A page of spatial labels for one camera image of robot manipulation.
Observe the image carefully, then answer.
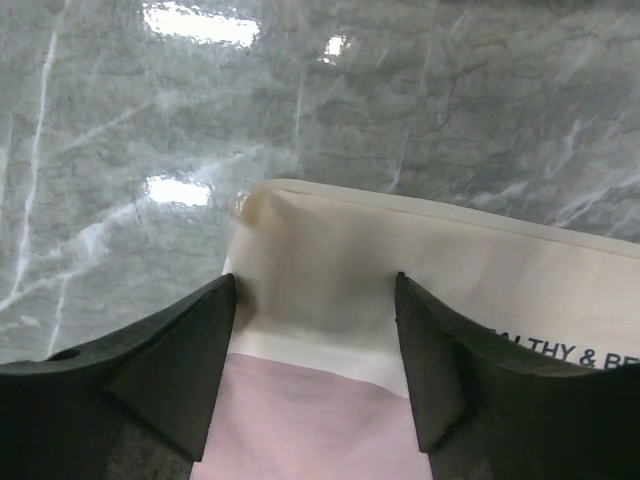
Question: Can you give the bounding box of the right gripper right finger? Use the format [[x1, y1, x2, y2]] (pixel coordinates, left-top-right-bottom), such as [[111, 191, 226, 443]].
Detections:
[[394, 274, 639, 479]]

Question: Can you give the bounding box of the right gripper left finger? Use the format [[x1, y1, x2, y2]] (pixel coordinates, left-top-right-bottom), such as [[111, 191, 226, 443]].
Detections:
[[1, 274, 237, 479]]

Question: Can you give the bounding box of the pink beige underwear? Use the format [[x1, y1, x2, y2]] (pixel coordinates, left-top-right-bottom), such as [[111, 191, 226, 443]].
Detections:
[[192, 180, 639, 479]]

